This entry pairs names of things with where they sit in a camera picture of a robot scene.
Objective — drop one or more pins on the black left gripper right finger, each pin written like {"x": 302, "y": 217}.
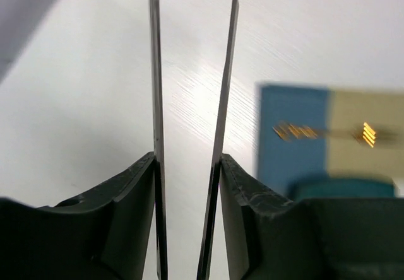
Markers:
{"x": 270, "y": 237}

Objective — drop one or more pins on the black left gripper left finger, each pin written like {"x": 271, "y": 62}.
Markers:
{"x": 101, "y": 233}

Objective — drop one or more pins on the teal square plate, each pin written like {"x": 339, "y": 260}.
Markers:
{"x": 324, "y": 185}

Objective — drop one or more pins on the blue beige patchwork placemat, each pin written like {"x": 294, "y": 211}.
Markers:
{"x": 281, "y": 162}

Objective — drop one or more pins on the gold fork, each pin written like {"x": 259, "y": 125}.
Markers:
{"x": 364, "y": 133}

